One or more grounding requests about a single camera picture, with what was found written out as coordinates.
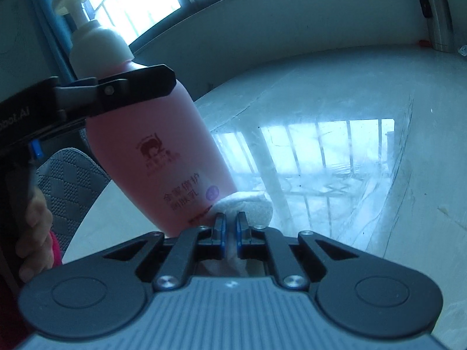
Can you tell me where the steel thermos flask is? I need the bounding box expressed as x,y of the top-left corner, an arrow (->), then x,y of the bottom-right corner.
419,0 -> 454,53

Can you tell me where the person's hand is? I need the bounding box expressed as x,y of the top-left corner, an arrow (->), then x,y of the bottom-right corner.
17,187 -> 55,283

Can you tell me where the blue curtain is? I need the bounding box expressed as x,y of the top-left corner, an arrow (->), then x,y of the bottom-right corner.
29,0 -> 76,84

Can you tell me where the pink pump bottle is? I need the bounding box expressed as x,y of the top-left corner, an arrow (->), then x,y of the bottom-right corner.
52,0 -> 236,237

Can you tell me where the white cleaning cloth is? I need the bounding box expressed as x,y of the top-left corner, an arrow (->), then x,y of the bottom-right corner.
198,191 -> 273,277

